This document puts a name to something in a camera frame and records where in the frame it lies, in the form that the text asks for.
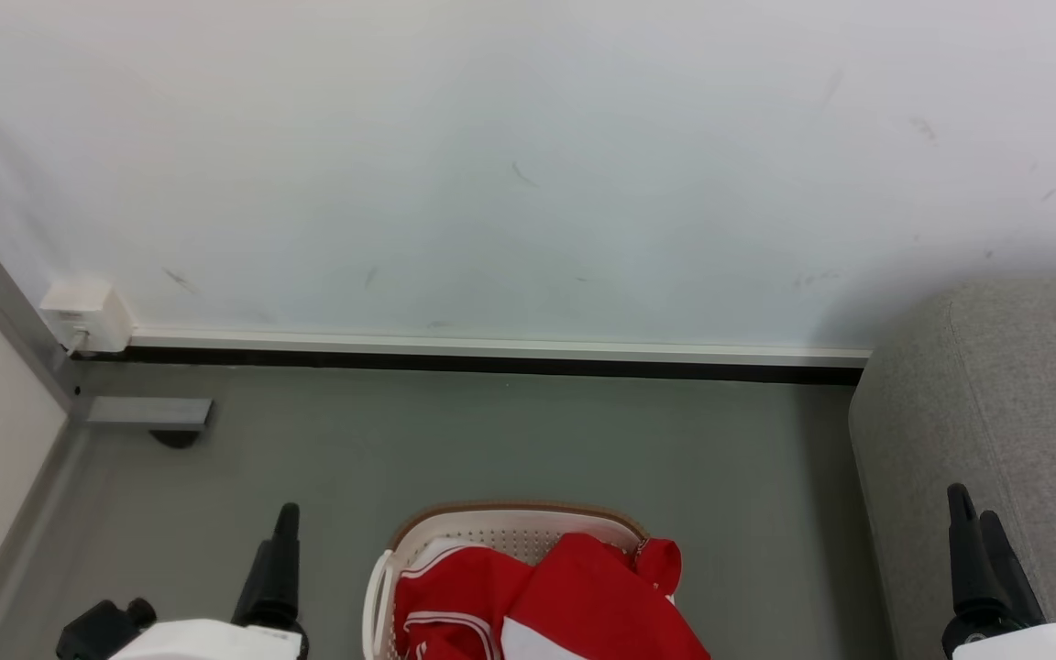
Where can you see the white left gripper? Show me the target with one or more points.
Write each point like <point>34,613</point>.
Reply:
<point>207,642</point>

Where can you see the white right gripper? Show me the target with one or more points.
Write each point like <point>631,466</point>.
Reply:
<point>1041,643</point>

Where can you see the red and white garment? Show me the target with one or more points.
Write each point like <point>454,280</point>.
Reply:
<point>583,596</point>

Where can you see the grey fabric sofa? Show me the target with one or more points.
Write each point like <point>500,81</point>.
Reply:
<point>1014,403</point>

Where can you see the white perforated laundry basket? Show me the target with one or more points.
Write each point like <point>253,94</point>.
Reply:
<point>491,533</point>

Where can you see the white and black baseboard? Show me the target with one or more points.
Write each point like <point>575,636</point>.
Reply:
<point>491,356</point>

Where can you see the black round frame foot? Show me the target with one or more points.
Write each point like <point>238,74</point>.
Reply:
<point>176,438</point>

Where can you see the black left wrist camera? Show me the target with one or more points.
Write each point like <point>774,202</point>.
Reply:
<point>102,628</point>

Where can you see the white wall socket box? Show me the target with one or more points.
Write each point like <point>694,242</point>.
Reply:
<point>88,307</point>

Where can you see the grey metal frame leg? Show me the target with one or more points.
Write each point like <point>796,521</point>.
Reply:
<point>5,302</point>

